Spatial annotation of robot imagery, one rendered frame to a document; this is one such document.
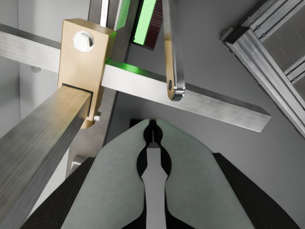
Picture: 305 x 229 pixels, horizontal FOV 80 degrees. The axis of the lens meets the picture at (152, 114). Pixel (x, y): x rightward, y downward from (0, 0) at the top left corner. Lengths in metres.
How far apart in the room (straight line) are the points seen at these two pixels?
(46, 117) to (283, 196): 2.09
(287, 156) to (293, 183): 0.34
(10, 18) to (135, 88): 0.33
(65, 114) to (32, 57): 0.10
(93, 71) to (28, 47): 0.08
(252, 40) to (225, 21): 0.23
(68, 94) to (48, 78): 0.30
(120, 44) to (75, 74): 0.15
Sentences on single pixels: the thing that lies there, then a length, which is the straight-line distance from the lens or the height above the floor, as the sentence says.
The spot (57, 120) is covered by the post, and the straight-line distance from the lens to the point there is 0.19.
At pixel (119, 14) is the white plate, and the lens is 0.26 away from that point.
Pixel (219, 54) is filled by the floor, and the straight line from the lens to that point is 1.15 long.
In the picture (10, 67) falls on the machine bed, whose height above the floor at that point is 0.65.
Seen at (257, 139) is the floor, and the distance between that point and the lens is 1.54.
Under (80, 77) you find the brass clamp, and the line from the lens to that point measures 0.24.
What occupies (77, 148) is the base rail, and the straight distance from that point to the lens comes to 0.50.
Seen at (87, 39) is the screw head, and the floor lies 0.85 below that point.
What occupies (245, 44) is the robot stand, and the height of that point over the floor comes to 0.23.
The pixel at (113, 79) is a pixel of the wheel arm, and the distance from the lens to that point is 0.24.
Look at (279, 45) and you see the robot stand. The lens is 1.04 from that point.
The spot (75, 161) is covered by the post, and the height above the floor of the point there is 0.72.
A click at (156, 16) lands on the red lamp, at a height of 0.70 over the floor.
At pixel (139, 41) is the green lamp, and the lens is 0.36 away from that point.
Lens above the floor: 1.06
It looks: 61 degrees down
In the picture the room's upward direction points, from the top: 178 degrees clockwise
